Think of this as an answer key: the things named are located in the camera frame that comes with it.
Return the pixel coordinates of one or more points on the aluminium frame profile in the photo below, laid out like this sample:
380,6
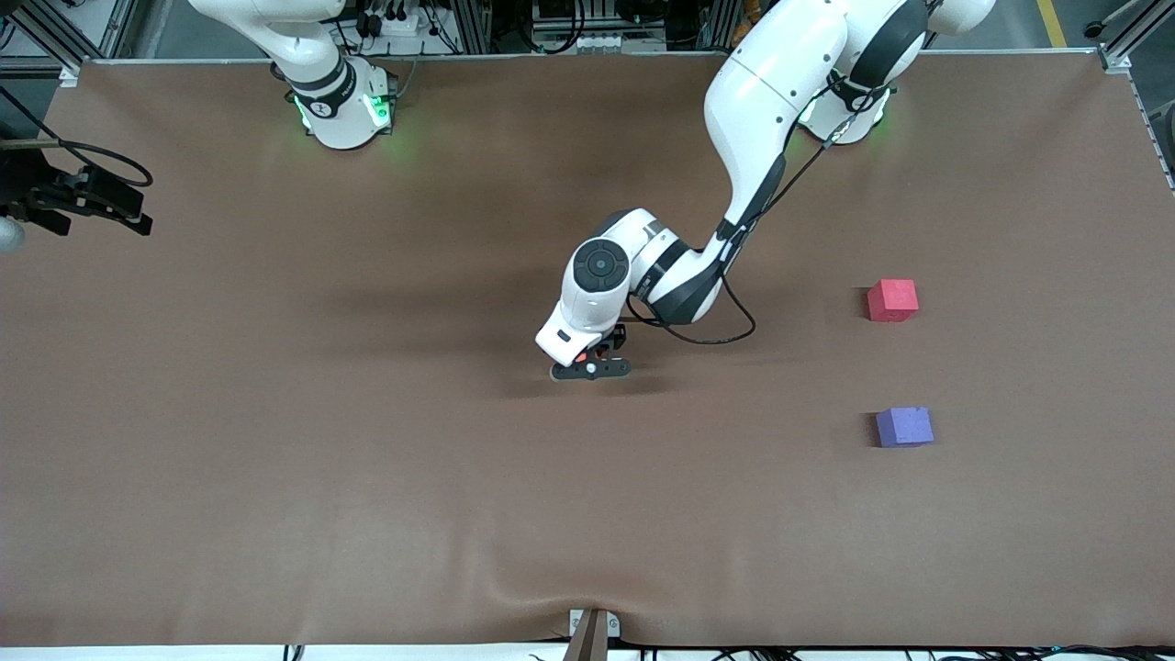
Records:
55,41
1115,60

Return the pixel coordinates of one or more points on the white power strip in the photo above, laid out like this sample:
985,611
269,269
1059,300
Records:
399,23

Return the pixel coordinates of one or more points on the orange foam block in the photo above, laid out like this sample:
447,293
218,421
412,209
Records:
582,357

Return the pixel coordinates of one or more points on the purple foam block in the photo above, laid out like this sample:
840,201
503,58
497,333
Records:
904,427

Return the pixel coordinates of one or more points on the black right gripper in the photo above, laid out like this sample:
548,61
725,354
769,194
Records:
27,186

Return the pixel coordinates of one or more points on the metal table clamp bracket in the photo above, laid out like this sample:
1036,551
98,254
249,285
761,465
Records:
578,622

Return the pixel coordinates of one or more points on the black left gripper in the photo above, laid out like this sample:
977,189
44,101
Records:
613,343

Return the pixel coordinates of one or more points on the brown table mat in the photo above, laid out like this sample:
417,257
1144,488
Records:
275,459

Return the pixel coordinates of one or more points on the red foam block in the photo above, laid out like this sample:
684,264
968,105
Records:
892,300

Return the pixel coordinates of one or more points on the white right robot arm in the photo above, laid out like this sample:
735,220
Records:
340,110

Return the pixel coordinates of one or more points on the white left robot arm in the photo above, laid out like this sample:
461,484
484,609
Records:
771,92

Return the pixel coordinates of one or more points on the white terminal block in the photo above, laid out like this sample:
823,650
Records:
606,43

